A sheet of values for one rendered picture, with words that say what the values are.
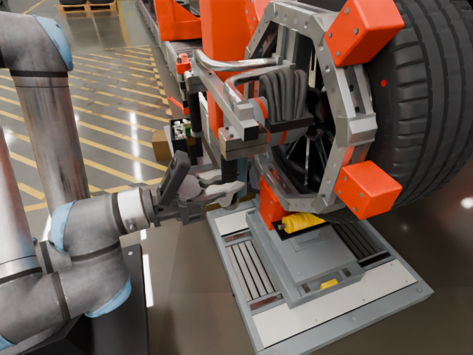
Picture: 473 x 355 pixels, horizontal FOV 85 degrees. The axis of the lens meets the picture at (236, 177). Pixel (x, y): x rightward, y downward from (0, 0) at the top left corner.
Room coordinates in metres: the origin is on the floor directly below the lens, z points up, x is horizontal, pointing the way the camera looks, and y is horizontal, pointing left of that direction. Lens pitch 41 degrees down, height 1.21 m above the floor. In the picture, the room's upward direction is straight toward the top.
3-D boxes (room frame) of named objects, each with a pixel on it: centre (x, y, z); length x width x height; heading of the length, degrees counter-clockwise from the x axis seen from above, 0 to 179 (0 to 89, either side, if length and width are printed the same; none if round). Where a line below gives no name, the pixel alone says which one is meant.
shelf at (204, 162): (1.14, 0.27, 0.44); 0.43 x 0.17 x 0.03; 20
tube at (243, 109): (0.54, -0.07, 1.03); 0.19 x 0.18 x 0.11; 110
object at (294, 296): (0.74, -0.30, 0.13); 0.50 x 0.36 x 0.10; 20
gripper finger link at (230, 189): (0.40, 0.02, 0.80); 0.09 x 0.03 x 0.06; 102
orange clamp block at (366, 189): (0.38, -0.26, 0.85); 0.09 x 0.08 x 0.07; 20
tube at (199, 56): (0.72, 0.00, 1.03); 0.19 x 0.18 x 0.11; 110
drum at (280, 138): (0.65, -0.08, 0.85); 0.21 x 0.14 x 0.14; 110
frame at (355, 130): (0.67, -0.15, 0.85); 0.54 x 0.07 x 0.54; 20
